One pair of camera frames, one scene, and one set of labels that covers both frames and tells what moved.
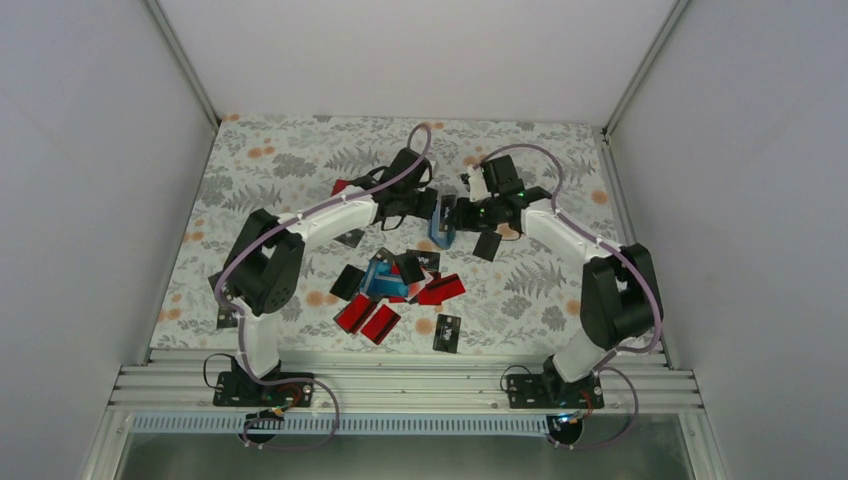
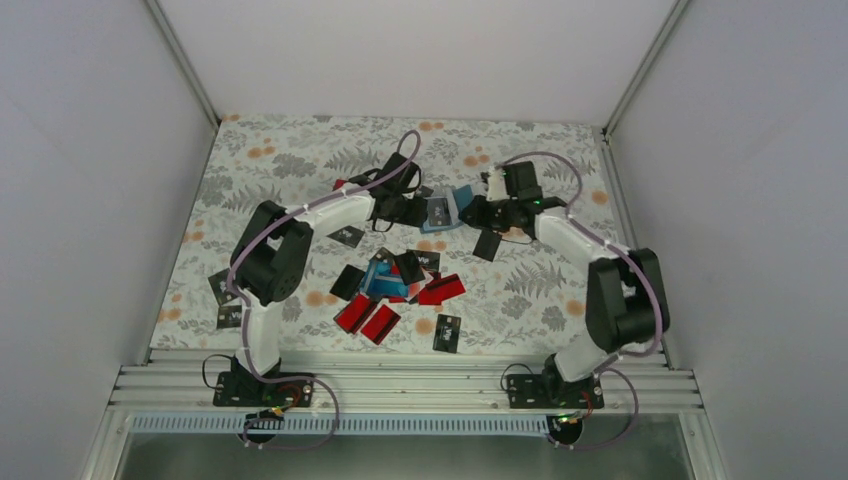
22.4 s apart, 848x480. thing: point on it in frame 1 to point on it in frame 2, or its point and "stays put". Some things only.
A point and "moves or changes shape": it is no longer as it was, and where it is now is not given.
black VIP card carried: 447,219 stays put
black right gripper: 462,218 stays put
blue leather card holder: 443,239 moves or changes shape
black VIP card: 351,238 stays put
